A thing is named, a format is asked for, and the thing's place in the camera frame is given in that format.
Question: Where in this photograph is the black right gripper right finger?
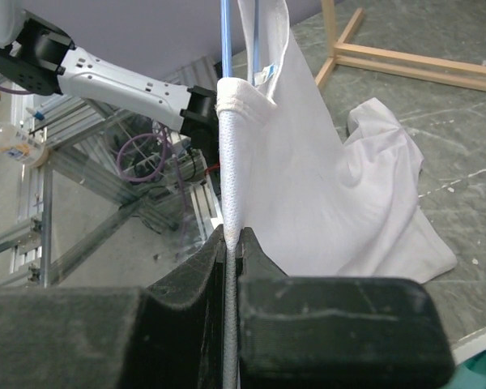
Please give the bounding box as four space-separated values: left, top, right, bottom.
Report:
237 228 455 388

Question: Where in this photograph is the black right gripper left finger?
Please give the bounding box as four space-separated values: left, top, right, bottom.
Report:
0 228 224 388

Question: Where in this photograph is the white t shirt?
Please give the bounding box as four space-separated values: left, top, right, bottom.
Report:
216 1 457 388

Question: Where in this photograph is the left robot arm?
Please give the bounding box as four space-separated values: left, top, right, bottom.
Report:
0 1 219 158

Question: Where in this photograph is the teal cloth in basket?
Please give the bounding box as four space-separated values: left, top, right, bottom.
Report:
450 351 486 389

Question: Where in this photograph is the plastic bottle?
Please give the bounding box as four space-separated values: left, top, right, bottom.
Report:
0 122 49 168

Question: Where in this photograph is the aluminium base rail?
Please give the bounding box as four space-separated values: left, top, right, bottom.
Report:
0 87 221 287

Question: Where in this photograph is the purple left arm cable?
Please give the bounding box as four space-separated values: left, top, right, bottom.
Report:
116 125 191 252

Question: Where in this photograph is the wooden clothes rack frame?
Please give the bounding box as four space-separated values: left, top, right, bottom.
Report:
315 1 486 92

